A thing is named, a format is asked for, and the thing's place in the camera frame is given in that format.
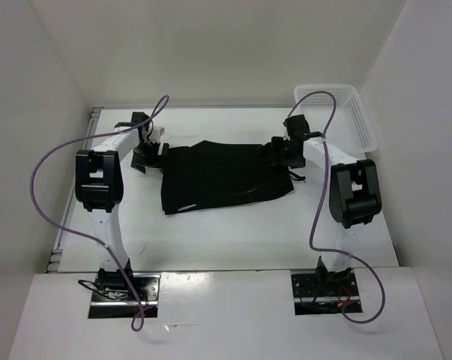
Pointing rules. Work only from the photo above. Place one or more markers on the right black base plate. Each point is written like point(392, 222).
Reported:
point(313, 295)

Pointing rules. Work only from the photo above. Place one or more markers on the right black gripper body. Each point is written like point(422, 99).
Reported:
point(286, 157)

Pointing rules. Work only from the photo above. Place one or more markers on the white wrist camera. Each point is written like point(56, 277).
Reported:
point(154, 136)
point(286, 136)

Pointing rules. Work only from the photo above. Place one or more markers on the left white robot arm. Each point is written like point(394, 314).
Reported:
point(99, 187)

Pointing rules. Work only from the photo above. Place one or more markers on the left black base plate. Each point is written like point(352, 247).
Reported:
point(119, 303)

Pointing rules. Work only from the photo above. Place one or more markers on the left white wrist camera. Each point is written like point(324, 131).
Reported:
point(154, 136)

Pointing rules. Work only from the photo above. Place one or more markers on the white perforated plastic basket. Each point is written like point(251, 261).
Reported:
point(350, 130)

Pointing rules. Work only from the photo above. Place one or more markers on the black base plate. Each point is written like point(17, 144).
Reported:
point(119, 303)
point(313, 295)

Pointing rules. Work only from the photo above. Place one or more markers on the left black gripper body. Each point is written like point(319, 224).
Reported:
point(145, 154)

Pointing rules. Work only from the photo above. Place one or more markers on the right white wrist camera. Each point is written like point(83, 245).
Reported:
point(286, 136)

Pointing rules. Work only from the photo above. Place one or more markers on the black shorts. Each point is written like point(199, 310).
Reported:
point(211, 175)

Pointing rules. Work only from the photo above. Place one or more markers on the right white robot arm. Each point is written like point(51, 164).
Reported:
point(350, 190)

